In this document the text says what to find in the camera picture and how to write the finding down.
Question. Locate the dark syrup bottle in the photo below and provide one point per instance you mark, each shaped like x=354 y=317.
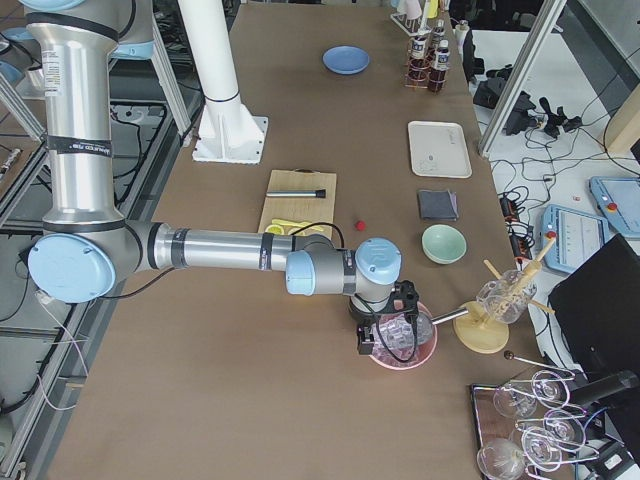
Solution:
x=439 y=67
x=417 y=64
x=438 y=32

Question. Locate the wine glass front left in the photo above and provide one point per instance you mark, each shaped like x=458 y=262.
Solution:
x=501 y=459

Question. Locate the wine glass upper right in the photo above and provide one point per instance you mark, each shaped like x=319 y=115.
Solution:
x=550 y=389

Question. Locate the wine glass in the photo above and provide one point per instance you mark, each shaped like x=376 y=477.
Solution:
x=501 y=459
x=565 y=429
x=550 y=389
x=514 y=402

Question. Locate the wine glass upper left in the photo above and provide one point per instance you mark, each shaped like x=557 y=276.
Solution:
x=514 y=402

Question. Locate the folded grey cloth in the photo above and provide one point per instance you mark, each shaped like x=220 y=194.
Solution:
x=438 y=205

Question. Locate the wooden cutting board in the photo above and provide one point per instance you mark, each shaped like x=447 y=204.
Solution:
x=299 y=209

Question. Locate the clear glass mug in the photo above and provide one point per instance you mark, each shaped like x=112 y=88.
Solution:
x=502 y=300

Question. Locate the aluminium frame post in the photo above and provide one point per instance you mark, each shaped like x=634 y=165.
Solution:
x=542 y=27

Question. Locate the dark syrup bottle front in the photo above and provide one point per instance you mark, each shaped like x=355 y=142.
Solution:
x=439 y=67

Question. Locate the dark syrup bottle rear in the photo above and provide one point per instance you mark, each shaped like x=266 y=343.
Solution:
x=438 y=32

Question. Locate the wire glass rack tray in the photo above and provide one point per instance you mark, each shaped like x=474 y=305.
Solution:
x=543 y=457

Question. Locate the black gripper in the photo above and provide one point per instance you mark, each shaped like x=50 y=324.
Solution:
x=361 y=312

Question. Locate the mint green bowl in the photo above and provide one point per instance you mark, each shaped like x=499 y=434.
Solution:
x=443 y=244

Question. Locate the blue teach pendant near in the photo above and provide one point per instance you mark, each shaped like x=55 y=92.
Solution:
x=578 y=235

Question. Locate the black monitor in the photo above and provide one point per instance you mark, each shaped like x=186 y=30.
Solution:
x=597 y=308

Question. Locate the wooden mug tree stand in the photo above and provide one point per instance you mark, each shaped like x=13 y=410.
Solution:
x=481 y=333

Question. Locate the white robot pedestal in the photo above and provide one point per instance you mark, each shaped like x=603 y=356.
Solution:
x=228 y=132

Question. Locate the pink bowl with ice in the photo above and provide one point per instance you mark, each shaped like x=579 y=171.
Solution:
x=394 y=342

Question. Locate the wine glass middle right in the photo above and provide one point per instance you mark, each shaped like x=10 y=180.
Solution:
x=565 y=429

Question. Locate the black orange power strip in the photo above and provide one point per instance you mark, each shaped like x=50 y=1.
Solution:
x=520 y=234

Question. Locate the yellow plastic knife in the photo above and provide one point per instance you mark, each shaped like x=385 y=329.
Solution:
x=293 y=224

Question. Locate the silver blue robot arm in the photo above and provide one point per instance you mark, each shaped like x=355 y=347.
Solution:
x=88 y=245

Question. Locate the cream plastic tray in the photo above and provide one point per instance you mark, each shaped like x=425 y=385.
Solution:
x=438 y=149

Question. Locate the lemon half left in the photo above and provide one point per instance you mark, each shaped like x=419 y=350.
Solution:
x=275 y=229

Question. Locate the dark syrup bottle left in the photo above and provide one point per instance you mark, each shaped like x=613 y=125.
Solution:
x=417 y=64

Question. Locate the silver black knife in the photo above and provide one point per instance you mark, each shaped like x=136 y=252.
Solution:
x=314 y=193

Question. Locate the blue plate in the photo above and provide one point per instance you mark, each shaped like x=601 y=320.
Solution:
x=346 y=60

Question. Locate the copper bottle rack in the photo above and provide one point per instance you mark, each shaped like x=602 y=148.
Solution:
x=427 y=62

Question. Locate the blue teach pendant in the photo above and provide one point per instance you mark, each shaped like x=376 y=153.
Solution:
x=618 y=199
x=578 y=235

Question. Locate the metal ice scoop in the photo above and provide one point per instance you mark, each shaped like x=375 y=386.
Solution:
x=450 y=316

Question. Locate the blue teach pendant far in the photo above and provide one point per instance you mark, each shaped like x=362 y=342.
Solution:
x=618 y=199

